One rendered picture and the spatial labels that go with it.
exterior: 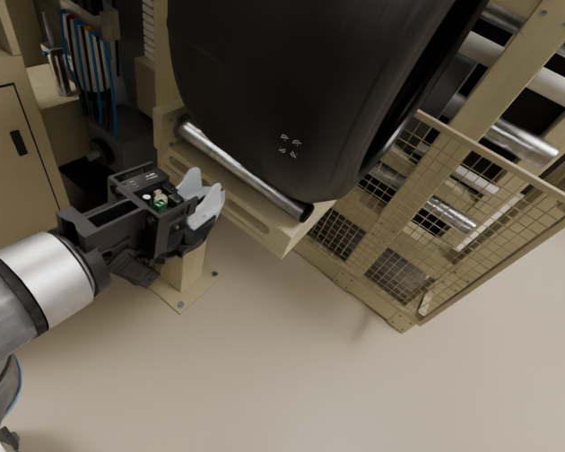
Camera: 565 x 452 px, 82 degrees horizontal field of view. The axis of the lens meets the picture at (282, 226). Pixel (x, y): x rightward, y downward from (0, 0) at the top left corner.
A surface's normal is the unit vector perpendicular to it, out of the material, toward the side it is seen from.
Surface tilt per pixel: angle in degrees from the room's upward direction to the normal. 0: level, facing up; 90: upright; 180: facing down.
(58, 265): 27
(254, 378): 0
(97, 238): 90
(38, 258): 9
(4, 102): 90
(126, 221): 90
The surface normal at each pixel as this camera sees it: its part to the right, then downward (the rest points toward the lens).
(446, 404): 0.26, -0.62
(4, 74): 0.79, 0.58
